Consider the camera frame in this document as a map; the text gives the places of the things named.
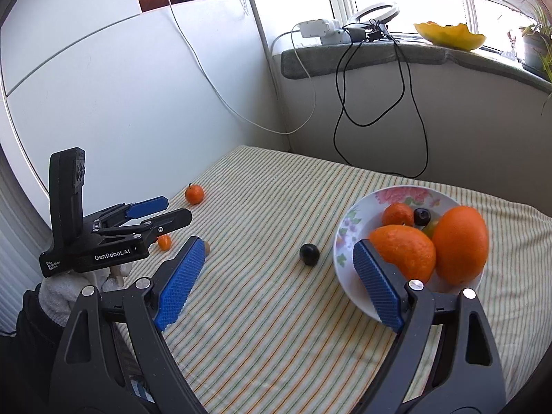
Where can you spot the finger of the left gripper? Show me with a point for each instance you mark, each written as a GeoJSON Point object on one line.
{"type": "Point", "coordinates": [120, 214]}
{"type": "Point", "coordinates": [150, 229]}

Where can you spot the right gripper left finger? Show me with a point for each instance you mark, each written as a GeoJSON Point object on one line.
{"type": "Point", "coordinates": [87, 374]}

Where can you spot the large smooth orange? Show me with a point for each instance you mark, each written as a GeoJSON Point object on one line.
{"type": "Point", "coordinates": [461, 241]}

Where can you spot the green-yellow round fruit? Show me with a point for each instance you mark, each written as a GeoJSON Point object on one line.
{"type": "Point", "coordinates": [429, 229]}

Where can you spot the dark plum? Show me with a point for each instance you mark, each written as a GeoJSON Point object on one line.
{"type": "Point", "coordinates": [422, 217]}
{"type": "Point", "coordinates": [309, 254]}

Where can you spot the mandarin with rough skin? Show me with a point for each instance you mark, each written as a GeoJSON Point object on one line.
{"type": "Point", "coordinates": [398, 214]}

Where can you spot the left white gloved hand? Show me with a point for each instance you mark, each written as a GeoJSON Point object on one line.
{"type": "Point", "coordinates": [58, 294]}

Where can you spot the small orange kumquat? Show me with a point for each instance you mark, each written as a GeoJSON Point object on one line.
{"type": "Point", "coordinates": [164, 242]}

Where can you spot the small mandarin with stem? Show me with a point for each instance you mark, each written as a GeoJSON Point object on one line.
{"type": "Point", "coordinates": [194, 194]}

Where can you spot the large bumpy orange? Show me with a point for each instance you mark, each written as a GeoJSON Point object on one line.
{"type": "Point", "coordinates": [407, 248]}

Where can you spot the striped tablecloth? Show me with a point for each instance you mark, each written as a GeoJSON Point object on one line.
{"type": "Point", "coordinates": [263, 333]}

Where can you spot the white floral plate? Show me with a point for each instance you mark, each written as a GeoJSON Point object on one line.
{"type": "Point", "coordinates": [364, 217]}

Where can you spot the grey windowsill cushion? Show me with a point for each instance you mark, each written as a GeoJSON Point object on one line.
{"type": "Point", "coordinates": [326, 59]}

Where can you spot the white power adapter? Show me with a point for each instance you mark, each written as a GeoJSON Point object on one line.
{"type": "Point", "coordinates": [330, 32]}

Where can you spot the yellow bowl on sill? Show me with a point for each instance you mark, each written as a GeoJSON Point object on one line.
{"type": "Point", "coordinates": [457, 37]}

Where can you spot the potted spider plant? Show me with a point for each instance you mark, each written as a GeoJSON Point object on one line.
{"type": "Point", "coordinates": [537, 43]}

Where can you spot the black ring light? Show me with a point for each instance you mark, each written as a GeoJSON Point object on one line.
{"type": "Point", "coordinates": [371, 24]}

